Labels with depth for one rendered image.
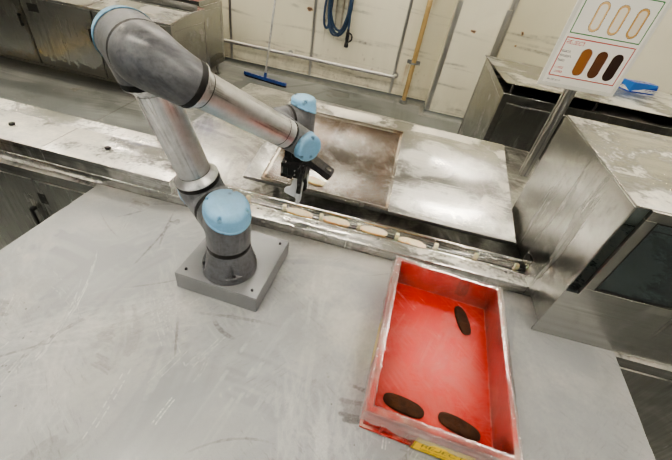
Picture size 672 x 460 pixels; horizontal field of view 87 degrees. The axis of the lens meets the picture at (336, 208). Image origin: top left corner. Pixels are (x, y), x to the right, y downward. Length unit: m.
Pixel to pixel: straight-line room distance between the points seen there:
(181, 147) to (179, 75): 0.25
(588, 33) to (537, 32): 3.07
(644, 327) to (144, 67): 1.35
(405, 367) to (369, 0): 4.23
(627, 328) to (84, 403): 1.37
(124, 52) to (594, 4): 1.60
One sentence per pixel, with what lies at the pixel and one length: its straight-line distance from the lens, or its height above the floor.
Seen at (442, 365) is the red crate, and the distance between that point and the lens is 1.06.
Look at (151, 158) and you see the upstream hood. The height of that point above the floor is 0.92.
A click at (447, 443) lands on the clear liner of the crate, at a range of 0.88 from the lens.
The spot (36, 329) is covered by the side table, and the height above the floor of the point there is 0.82.
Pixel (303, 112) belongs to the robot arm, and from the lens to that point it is 1.05.
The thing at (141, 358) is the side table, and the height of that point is 0.82.
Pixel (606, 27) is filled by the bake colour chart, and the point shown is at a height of 1.52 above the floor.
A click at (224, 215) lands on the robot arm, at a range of 0.90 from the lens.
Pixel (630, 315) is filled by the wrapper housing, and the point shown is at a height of 0.98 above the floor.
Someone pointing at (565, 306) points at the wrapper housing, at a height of 0.95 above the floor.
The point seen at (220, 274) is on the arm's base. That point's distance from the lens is 1.01.
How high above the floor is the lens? 1.69
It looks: 38 degrees down
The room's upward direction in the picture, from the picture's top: 10 degrees clockwise
